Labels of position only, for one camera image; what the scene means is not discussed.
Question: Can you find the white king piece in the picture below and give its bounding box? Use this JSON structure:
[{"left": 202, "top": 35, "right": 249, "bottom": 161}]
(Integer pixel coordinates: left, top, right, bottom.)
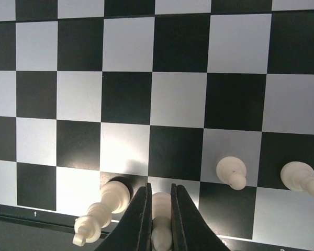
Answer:
[{"left": 72, "top": 181, "right": 130, "bottom": 247}]

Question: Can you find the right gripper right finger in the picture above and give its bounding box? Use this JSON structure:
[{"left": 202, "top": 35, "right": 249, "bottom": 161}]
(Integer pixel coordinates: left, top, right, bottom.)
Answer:
[{"left": 171, "top": 184, "right": 228, "bottom": 251}]

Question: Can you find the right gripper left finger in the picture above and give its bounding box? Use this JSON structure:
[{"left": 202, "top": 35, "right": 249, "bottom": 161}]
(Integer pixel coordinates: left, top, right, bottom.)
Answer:
[{"left": 95, "top": 183, "right": 152, "bottom": 251}]

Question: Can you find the black white chess board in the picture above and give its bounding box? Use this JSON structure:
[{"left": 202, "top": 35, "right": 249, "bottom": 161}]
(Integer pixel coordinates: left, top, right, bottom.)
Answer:
[{"left": 0, "top": 1, "right": 314, "bottom": 250}]

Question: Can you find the white pawn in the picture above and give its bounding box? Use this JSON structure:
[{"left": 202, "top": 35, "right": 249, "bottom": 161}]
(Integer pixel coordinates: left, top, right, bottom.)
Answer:
[
  {"left": 216, "top": 156, "right": 246, "bottom": 190},
  {"left": 281, "top": 161, "right": 314, "bottom": 197}
]

